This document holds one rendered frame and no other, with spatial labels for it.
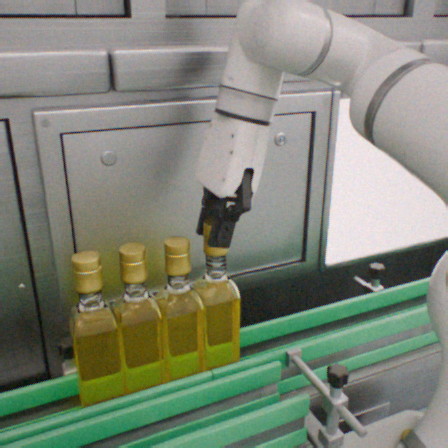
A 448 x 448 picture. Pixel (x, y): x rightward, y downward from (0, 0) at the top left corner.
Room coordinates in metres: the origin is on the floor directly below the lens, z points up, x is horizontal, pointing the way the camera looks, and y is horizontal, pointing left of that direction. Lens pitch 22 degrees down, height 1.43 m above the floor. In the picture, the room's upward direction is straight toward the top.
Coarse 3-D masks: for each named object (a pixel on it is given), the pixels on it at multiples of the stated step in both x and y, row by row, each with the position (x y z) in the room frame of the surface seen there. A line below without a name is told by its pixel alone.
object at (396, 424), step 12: (384, 420) 0.60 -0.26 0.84; (396, 420) 0.60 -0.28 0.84; (408, 420) 0.61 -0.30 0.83; (348, 432) 0.58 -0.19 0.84; (372, 432) 0.58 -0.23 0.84; (384, 432) 0.59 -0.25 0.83; (396, 432) 0.60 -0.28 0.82; (348, 444) 0.56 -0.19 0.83; (360, 444) 0.57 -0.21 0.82; (372, 444) 0.58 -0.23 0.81; (384, 444) 0.59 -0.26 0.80; (396, 444) 0.60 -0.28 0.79
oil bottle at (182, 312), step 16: (160, 288) 0.59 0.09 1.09; (192, 288) 0.58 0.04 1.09; (160, 304) 0.57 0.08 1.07; (176, 304) 0.56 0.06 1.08; (192, 304) 0.56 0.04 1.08; (176, 320) 0.55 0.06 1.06; (192, 320) 0.56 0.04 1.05; (176, 336) 0.55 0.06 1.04; (192, 336) 0.56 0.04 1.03; (176, 352) 0.55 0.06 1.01; (192, 352) 0.56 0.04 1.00; (176, 368) 0.55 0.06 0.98; (192, 368) 0.56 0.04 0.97
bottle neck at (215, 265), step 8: (208, 256) 0.60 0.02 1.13; (216, 256) 0.60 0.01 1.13; (224, 256) 0.61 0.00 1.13; (208, 264) 0.60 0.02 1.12; (216, 264) 0.60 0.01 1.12; (224, 264) 0.60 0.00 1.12; (208, 272) 0.60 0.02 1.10; (216, 272) 0.60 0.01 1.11; (224, 272) 0.61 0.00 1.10; (216, 280) 0.60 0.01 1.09
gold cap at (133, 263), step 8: (120, 248) 0.56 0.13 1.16; (128, 248) 0.56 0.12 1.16; (136, 248) 0.56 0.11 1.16; (144, 248) 0.56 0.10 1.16; (120, 256) 0.55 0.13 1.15; (128, 256) 0.55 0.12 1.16; (136, 256) 0.55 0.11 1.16; (144, 256) 0.56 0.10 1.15; (120, 264) 0.55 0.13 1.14; (128, 264) 0.55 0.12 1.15; (136, 264) 0.55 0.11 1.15; (144, 264) 0.56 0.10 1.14; (120, 272) 0.56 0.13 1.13; (128, 272) 0.55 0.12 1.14; (136, 272) 0.55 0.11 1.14; (144, 272) 0.56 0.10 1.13; (128, 280) 0.55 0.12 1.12; (136, 280) 0.55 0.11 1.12; (144, 280) 0.55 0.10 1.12
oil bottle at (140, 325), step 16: (128, 304) 0.54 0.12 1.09; (144, 304) 0.55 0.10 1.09; (128, 320) 0.53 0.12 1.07; (144, 320) 0.54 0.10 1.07; (160, 320) 0.55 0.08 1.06; (128, 336) 0.53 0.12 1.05; (144, 336) 0.54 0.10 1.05; (160, 336) 0.55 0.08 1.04; (128, 352) 0.53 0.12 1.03; (144, 352) 0.54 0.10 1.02; (160, 352) 0.55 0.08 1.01; (128, 368) 0.53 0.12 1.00; (144, 368) 0.54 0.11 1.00; (160, 368) 0.55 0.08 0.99; (128, 384) 0.53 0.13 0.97; (144, 384) 0.54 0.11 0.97; (160, 384) 0.55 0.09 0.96
